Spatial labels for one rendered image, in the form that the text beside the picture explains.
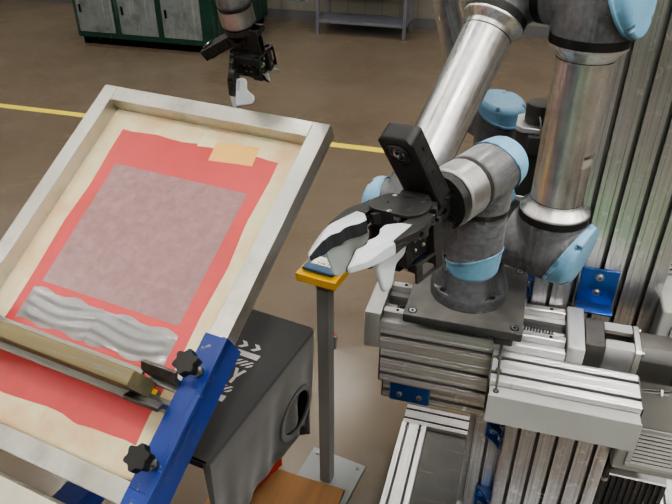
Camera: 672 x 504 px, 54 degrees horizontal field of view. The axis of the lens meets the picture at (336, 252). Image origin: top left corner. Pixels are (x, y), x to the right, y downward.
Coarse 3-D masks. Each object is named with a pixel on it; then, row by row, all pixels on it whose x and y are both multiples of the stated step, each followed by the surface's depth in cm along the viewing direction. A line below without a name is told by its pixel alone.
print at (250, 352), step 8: (240, 344) 164; (248, 344) 164; (256, 344) 164; (248, 352) 162; (256, 352) 162; (240, 360) 159; (248, 360) 159; (256, 360) 159; (240, 368) 157; (248, 368) 157; (232, 376) 155; (240, 376) 155; (232, 384) 152; (224, 392) 150
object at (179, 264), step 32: (192, 160) 140; (256, 160) 136; (192, 192) 136; (224, 192) 134; (256, 192) 132; (160, 224) 134; (192, 224) 132; (224, 224) 130; (160, 256) 130; (192, 256) 128; (224, 256) 127; (128, 288) 128; (160, 288) 126; (192, 288) 125; (160, 320) 123; (192, 320) 121; (64, 384) 121; (96, 416) 116; (128, 416) 115
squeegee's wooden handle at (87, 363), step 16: (0, 320) 118; (0, 336) 116; (16, 336) 115; (32, 336) 114; (32, 352) 118; (48, 352) 112; (64, 352) 111; (80, 352) 111; (80, 368) 110; (96, 368) 108; (112, 368) 108; (128, 368) 107; (112, 384) 114; (128, 384) 106; (144, 384) 110
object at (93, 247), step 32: (128, 160) 145; (160, 160) 142; (96, 192) 142; (128, 192) 140; (160, 192) 138; (64, 224) 140; (96, 224) 138; (128, 224) 136; (64, 256) 135; (96, 256) 133; (128, 256) 132; (32, 288) 133; (64, 288) 131; (96, 288) 130; (0, 352) 127; (0, 384) 124; (32, 384) 122
